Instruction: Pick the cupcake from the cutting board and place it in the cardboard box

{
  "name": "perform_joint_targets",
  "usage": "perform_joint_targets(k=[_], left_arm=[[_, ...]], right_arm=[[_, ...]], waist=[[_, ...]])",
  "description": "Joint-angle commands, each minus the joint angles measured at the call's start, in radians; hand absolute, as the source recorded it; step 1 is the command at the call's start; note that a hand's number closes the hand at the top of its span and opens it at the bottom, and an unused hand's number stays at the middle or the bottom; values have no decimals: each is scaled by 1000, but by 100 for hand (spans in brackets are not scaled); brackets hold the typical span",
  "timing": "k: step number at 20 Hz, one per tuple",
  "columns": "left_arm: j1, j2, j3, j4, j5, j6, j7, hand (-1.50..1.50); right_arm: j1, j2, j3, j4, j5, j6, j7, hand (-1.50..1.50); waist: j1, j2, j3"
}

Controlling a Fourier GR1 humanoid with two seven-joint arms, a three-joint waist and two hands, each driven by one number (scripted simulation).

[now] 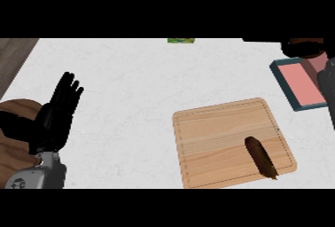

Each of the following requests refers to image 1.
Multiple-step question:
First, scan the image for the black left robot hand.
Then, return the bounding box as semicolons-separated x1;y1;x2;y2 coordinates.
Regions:
0;71;85;155

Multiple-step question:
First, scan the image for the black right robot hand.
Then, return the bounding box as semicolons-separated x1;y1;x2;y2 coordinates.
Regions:
280;37;335;59

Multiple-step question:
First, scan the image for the teal box with pink inside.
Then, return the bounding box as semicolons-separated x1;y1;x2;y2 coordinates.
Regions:
268;57;328;113

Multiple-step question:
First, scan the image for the round brown wooden board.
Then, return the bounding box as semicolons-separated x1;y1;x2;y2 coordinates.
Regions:
0;98;45;188

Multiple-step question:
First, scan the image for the light wooden cutting board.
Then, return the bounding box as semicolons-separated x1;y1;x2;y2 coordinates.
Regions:
171;97;299;190

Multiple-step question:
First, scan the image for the green package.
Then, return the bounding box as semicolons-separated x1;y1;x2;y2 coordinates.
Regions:
166;37;196;44

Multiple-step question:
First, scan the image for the dark brown oblong food item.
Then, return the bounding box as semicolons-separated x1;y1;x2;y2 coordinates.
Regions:
243;136;280;181

